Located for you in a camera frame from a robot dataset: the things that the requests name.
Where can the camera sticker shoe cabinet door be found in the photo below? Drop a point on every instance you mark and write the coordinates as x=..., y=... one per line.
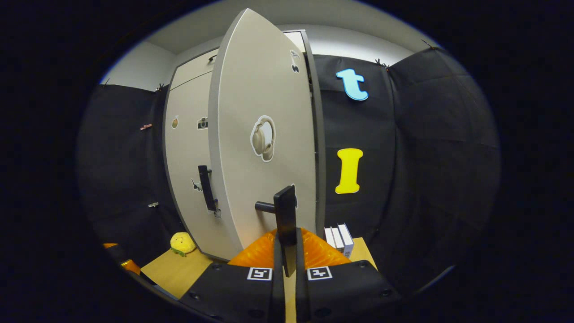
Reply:
x=186, y=148

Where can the black backdrop cloth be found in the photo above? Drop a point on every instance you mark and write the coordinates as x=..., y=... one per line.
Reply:
x=426, y=157

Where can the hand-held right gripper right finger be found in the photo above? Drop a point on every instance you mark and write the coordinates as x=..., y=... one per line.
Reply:
x=350, y=287

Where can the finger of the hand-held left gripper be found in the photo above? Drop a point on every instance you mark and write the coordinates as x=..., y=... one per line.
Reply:
x=111, y=247
x=130, y=267

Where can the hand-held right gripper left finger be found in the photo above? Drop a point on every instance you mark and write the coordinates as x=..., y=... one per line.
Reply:
x=233, y=287

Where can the small white box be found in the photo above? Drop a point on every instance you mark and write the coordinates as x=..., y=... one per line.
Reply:
x=337, y=240
x=347, y=240
x=328, y=237

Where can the headphone sticker shoe cabinet door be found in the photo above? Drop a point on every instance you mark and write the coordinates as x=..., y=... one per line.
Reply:
x=251, y=89

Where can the pink clip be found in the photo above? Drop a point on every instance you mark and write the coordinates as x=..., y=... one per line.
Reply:
x=146, y=127

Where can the beige double-door shoe cabinet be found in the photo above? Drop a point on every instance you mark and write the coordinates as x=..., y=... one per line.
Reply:
x=193, y=67

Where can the yellow plush toy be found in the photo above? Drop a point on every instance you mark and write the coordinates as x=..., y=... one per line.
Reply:
x=182, y=243

